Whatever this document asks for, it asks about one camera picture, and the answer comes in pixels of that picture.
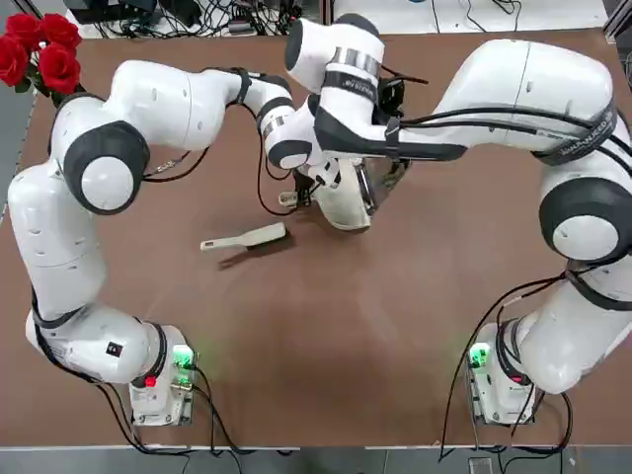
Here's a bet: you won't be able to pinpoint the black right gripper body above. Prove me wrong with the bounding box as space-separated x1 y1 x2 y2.
377 73 407 119

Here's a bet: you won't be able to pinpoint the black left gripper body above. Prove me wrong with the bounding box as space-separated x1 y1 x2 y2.
293 167 318 194

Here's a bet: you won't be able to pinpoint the rectangular metal tray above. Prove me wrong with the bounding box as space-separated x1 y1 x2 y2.
355 160 401 218

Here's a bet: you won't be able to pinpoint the beige plastic dustpan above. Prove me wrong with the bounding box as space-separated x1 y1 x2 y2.
278 157 377 232

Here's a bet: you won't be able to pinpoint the beige hand brush black bristles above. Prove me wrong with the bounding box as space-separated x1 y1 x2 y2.
199 221 288 253

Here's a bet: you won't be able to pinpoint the white desk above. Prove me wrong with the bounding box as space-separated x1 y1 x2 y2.
334 0 608 36

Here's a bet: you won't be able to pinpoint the black electronics box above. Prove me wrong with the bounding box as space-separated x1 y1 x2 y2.
66 0 159 25

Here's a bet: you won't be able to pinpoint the green rose stems and leaves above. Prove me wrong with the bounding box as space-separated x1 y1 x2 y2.
14 58 88 108

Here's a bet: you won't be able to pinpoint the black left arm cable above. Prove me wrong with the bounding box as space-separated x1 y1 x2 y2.
142 68 300 218

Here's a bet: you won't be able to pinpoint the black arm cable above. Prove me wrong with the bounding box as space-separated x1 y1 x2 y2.
142 68 300 218
382 63 618 356

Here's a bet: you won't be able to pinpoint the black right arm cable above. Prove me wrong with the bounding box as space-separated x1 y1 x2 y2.
382 63 618 356

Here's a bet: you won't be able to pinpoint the tangled black cable bundle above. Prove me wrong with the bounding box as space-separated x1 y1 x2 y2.
162 0 320 39

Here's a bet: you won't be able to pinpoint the black left base cables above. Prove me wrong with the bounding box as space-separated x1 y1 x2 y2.
29 295 302 458

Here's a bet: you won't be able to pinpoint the black base cables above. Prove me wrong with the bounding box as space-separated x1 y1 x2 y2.
440 295 574 458
29 295 302 458

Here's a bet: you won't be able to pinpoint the black right base cables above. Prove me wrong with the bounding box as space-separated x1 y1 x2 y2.
440 295 574 458

